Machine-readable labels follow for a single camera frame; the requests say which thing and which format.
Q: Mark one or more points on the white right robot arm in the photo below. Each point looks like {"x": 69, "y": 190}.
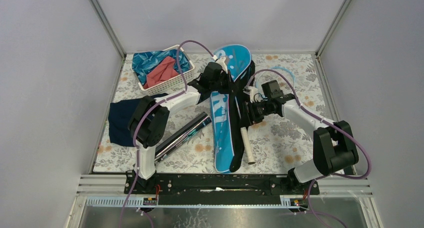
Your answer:
{"x": 333, "y": 145}

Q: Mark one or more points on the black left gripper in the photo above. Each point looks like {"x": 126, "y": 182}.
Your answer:
{"x": 226, "y": 89}

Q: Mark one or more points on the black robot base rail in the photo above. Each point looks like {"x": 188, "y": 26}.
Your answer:
{"x": 218, "y": 189}

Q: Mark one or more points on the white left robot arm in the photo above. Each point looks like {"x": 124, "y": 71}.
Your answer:
{"x": 175, "y": 102}

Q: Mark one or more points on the salmon pink towel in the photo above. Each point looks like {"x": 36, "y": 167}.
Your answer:
{"x": 163, "y": 72}

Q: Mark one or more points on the navy blue cloth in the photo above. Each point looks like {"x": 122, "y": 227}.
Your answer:
{"x": 125, "y": 115}

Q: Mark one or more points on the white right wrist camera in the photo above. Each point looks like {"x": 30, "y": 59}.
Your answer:
{"x": 250, "y": 92}

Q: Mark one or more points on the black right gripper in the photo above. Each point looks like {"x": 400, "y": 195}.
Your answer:
{"x": 250, "y": 116}

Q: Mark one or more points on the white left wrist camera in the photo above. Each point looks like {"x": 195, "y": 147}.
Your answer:
{"x": 222, "y": 62}

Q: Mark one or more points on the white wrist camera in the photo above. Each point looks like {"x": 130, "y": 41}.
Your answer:
{"x": 250, "y": 92}
{"x": 222, "y": 62}

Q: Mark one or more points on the blue racket cover bag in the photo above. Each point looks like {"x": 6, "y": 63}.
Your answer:
{"x": 226, "y": 109}

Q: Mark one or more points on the black shuttlecock tube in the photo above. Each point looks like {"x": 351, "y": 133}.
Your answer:
{"x": 183, "y": 135}

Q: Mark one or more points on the teal leaf-patterned cloth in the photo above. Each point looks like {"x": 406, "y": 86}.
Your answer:
{"x": 145, "y": 62}

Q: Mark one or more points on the white perforated plastic basket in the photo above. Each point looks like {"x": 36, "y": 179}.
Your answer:
{"x": 175, "y": 81}

